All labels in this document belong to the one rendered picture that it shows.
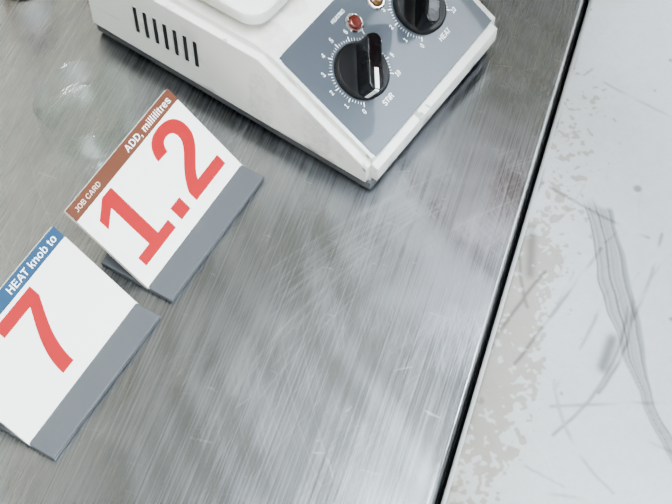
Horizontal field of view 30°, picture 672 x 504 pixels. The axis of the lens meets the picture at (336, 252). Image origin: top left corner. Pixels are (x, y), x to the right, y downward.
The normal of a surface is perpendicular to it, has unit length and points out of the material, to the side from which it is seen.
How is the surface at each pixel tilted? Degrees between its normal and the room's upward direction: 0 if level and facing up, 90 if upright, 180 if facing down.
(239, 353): 0
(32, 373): 40
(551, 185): 0
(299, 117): 90
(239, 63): 90
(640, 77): 0
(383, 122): 30
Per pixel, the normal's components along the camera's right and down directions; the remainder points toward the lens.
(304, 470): 0.02, -0.51
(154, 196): 0.57, -0.11
